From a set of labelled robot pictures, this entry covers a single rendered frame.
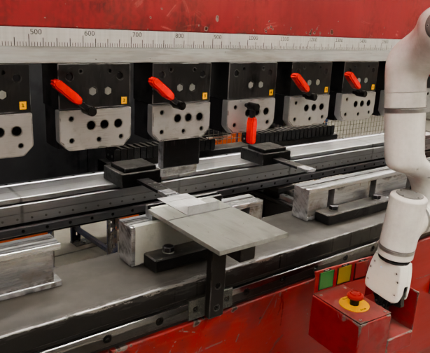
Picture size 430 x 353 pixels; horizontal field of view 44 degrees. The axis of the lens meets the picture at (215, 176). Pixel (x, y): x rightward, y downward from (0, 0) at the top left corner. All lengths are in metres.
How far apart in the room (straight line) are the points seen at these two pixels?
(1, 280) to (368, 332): 0.80
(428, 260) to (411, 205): 0.69
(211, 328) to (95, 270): 0.30
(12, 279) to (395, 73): 0.90
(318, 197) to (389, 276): 0.34
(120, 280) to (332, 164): 1.07
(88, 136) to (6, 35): 0.23
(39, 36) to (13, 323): 0.51
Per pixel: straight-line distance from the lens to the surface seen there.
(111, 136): 1.09
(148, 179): 1.41
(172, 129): 1.16
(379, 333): 1.35
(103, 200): 1.44
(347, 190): 1.67
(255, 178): 1.74
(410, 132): 1.25
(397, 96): 1.25
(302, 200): 1.55
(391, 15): 1.65
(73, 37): 1.04
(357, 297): 1.33
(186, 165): 1.25
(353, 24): 1.52
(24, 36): 1.01
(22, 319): 1.07
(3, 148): 1.01
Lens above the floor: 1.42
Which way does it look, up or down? 16 degrees down
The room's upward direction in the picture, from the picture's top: 3 degrees clockwise
